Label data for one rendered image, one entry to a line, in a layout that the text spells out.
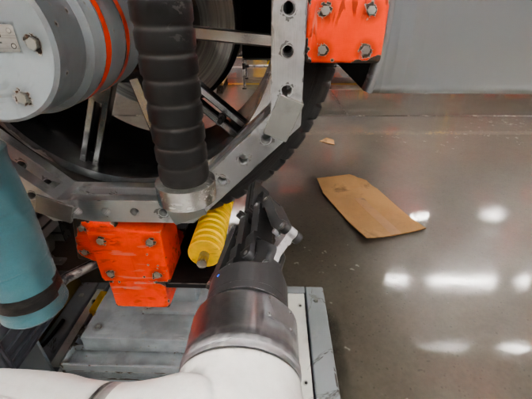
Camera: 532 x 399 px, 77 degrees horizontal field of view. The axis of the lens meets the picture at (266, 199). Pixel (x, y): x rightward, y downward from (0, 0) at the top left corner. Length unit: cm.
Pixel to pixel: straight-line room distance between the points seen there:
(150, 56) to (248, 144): 26
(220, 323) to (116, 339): 64
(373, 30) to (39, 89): 34
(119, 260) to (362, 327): 80
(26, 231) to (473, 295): 130
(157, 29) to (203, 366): 20
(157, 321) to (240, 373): 66
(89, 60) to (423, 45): 48
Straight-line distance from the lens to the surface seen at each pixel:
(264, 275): 30
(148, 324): 88
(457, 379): 115
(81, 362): 98
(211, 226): 59
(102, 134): 63
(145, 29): 22
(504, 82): 70
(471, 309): 135
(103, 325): 92
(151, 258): 58
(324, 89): 53
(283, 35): 42
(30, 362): 105
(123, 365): 90
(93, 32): 37
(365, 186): 191
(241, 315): 26
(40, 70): 34
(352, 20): 43
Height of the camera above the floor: 88
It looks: 31 degrees down
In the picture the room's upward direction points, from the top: straight up
